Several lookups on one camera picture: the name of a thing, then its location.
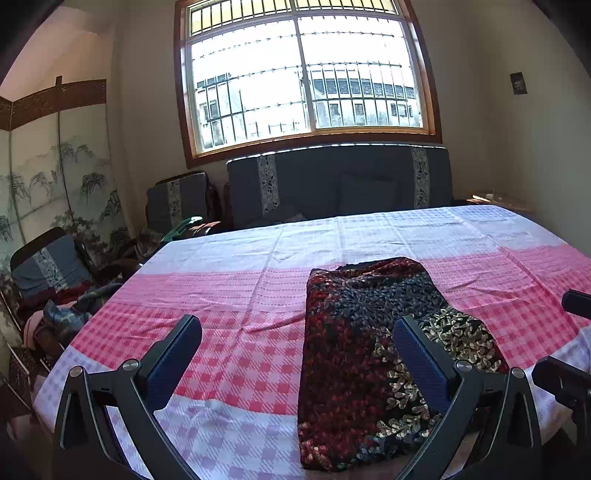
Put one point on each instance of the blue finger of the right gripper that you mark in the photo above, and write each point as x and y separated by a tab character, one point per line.
577	303
569	386

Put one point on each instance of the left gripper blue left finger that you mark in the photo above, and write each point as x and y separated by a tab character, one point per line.
85	443

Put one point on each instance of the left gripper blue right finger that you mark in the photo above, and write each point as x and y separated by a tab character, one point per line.
509	443

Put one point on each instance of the red black patterned knit sweater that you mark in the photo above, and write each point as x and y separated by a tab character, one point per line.
358	403

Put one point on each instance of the pile of clothes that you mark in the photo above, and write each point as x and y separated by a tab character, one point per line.
53	318

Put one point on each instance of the green clothes hanger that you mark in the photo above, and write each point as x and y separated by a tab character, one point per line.
178	231

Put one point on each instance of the pink checked bed sheet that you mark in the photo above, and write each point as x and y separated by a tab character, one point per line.
233	415

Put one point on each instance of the round wooden side table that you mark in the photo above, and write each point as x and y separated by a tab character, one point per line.
501	200

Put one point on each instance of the dark cushioned armchair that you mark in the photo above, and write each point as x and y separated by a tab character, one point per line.
180	197

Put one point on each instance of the dark square cushion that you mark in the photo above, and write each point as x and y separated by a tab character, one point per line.
363	195

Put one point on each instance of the painted folding screen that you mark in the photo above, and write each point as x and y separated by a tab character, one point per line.
56	171

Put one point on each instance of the dark blue sofa headboard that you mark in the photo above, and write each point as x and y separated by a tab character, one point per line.
305	183

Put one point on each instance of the wooden framed window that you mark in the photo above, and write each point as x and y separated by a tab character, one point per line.
253	76

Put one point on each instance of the dark wall switch plate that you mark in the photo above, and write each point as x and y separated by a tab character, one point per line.
518	83

